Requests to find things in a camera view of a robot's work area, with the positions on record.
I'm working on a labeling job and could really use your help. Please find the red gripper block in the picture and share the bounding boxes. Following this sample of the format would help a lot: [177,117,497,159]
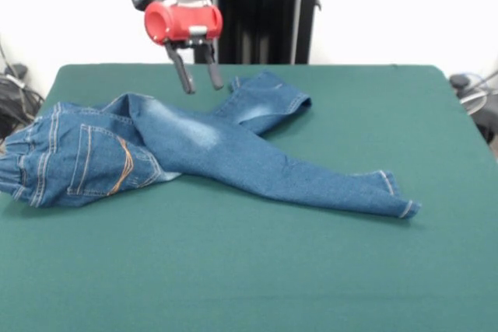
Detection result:
[143,0,225,96]

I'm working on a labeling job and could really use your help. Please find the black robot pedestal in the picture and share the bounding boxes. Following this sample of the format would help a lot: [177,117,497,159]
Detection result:
[196,0,324,65]

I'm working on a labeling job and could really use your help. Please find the dark green table cloth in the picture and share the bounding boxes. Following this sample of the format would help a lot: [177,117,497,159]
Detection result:
[0,63,498,332]

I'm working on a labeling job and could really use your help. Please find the blue denim jeans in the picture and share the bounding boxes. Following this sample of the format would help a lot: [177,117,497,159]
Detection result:
[0,70,423,219]

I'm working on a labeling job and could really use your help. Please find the grey swivel chair base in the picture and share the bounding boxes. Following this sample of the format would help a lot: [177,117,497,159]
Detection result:
[3,63,29,80]
[449,72,498,142]

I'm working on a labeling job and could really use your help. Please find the black cable bundle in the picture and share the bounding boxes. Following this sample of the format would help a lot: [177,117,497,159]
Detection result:
[0,42,44,177]

